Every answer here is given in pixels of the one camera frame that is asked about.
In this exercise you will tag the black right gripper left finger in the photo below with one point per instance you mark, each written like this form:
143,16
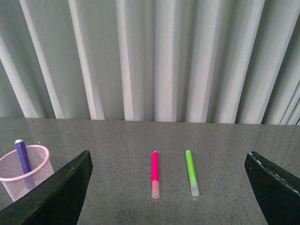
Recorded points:
56,201

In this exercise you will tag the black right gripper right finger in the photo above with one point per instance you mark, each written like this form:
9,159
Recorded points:
276,190

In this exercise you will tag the purple marker pen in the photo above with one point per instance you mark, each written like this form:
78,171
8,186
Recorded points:
25,163

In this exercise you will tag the pink highlighter pen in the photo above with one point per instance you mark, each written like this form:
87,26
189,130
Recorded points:
155,176

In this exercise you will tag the pink mesh pen cup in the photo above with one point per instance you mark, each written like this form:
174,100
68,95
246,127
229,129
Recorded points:
18,184

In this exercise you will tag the green highlighter pen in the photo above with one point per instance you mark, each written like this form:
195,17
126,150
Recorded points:
191,173

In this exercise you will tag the grey pleated curtain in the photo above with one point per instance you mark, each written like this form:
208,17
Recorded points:
215,61

